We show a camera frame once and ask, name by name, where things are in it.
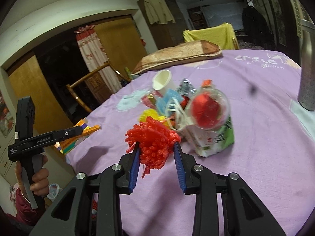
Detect red snack bag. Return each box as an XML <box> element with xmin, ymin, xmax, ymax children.
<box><xmin>168</xmin><ymin>78</ymin><xmax>196</xmax><ymax>124</ymax></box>

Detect dark framed picture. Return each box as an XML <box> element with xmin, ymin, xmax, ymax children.
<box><xmin>271</xmin><ymin>0</ymin><xmax>287</xmax><ymax>46</ymax></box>

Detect white paper cup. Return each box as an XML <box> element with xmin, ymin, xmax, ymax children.
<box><xmin>152</xmin><ymin>70</ymin><xmax>176</xmax><ymax>96</ymax></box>

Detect silver metal bottle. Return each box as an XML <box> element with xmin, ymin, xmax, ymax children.
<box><xmin>297</xmin><ymin>20</ymin><xmax>315</xmax><ymax>111</ymax></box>

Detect wooden armchair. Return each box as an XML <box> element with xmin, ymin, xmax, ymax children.
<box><xmin>66</xmin><ymin>61</ymin><xmax>131</xmax><ymax>113</ymax></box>

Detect maroon sleeve forearm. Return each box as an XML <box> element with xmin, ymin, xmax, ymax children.
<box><xmin>7</xmin><ymin>186</ymin><xmax>46</xmax><ymax>226</ymax></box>

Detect yellow cloth covered chair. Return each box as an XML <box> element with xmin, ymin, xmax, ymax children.
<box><xmin>183</xmin><ymin>22</ymin><xmax>239</xmax><ymax>50</ymax></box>

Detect beige hanging jacket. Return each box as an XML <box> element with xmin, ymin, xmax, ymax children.
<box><xmin>144</xmin><ymin>0</ymin><xmax>176</xmax><ymax>25</ymax></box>

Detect striped window curtain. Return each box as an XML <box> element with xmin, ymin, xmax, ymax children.
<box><xmin>290</xmin><ymin>0</ymin><xmax>313</xmax><ymax>39</ymax></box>

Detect tan brown pillow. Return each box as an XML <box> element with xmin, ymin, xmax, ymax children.
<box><xmin>131</xmin><ymin>40</ymin><xmax>223</xmax><ymax>75</ymax></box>

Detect yellow pom-pom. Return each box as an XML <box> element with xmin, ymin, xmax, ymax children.
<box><xmin>139</xmin><ymin>108</ymin><xmax>170</xmax><ymax>129</ymax></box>

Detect dark wooden wardrobe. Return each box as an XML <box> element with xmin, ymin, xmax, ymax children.
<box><xmin>137</xmin><ymin>0</ymin><xmax>187</xmax><ymax>50</ymax></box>

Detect person's left hand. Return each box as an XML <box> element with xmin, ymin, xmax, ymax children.
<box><xmin>14</xmin><ymin>161</ymin><xmax>49</xmax><ymax>197</ymax></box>

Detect red pom-pom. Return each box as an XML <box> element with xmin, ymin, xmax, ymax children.
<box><xmin>125</xmin><ymin>116</ymin><xmax>181</xmax><ymax>177</ymax></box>

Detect white plastic bag on floor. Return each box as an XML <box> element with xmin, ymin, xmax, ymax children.
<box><xmin>47</xmin><ymin>183</ymin><xmax>60</xmax><ymax>202</ymax></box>

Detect clear ball with red filling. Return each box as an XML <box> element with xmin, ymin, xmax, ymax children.
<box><xmin>185</xmin><ymin>79</ymin><xmax>230</xmax><ymax>130</ymax></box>

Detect blue face mask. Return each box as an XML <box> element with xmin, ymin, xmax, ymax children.
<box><xmin>155</xmin><ymin>89</ymin><xmax>184</xmax><ymax>116</ymax></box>

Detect red white floral curtain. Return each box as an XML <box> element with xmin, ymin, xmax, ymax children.
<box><xmin>74</xmin><ymin>25</ymin><xmax>122</xmax><ymax>94</ymax></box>

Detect orange paper box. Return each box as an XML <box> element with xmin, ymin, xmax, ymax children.
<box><xmin>55</xmin><ymin>118</ymin><xmax>101</xmax><ymax>155</ymax></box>

